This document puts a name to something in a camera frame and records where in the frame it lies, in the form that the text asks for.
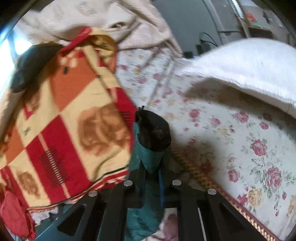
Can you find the white floral leaf bedspread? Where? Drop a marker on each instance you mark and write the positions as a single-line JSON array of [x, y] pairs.
[[168, 229]]

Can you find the white rose print sheet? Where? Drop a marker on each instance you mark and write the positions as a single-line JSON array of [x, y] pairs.
[[220, 135]]

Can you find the red cream rose blanket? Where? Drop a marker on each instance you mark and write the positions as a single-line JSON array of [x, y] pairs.
[[71, 131]]

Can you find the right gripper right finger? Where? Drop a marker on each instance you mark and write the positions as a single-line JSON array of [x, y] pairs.
[[203, 215]]

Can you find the white towel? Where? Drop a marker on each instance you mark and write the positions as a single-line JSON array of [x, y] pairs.
[[263, 68]]

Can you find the beige crumpled sheet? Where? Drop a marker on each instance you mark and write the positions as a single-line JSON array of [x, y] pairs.
[[133, 24]]

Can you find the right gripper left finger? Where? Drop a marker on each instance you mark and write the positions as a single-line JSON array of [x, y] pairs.
[[97, 215]]

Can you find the teal puffer jacket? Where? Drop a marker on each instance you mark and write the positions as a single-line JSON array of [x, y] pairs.
[[151, 140]]

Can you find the red heart ruffled pillow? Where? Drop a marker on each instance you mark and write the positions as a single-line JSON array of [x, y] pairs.
[[16, 218]]

